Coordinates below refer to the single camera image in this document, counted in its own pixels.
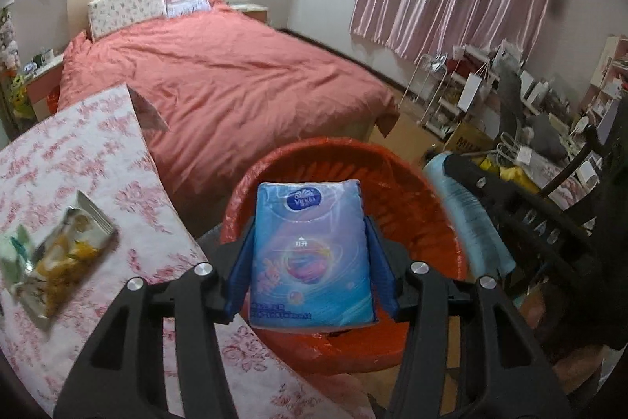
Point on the orange trash basket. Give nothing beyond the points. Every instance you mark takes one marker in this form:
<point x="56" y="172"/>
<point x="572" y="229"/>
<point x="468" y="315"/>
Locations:
<point x="406" y="210"/>

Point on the floral pink tablecloth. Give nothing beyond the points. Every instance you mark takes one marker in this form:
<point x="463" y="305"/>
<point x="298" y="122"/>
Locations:
<point x="95" y="148"/>

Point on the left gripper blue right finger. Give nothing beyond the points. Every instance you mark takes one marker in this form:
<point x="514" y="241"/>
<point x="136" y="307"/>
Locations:
<point x="383" y="276"/>

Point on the floral white pillow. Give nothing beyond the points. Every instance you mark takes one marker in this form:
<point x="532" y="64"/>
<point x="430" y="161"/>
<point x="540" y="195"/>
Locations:
<point x="108" y="16"/>

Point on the right side nightstand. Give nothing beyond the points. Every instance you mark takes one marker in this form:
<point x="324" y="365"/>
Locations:
<point x="255" y="11"/>

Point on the white wire shelf rack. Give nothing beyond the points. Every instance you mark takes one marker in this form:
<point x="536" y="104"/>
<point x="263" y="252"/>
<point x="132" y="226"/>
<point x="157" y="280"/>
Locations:
<point x="446" y="86"/>

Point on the hanging plush toys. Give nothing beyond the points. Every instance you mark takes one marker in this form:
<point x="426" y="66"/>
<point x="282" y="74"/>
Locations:
<point x="12" y="78"/>

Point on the salmon pink duvet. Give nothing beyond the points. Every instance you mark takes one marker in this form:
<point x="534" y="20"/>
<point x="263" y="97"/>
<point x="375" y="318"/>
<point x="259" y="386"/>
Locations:
<point x="230" y="89"/>

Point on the pink nightstand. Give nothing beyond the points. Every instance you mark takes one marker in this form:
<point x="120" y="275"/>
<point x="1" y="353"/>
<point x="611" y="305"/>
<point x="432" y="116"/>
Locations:
<point x="42" y="84"/>

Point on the blue Vinda tissue pack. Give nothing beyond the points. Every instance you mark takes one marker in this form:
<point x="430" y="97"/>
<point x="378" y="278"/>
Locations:
<point x="310" y="266"/>

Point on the yellow snack wrapper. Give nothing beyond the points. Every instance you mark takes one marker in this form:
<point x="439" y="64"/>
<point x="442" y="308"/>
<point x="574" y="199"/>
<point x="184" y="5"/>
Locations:
<point x="43" y="276"/>

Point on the cardboard box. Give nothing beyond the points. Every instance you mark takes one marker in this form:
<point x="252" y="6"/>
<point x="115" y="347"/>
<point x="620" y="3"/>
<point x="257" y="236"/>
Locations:
<point x="466" y="138"/>

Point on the light green cloth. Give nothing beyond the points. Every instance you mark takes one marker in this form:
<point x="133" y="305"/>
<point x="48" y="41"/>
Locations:
<point x="483" y="248"/>

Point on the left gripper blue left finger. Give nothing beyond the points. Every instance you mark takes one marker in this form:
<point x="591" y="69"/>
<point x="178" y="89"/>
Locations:
<point x="239" y="270"/>

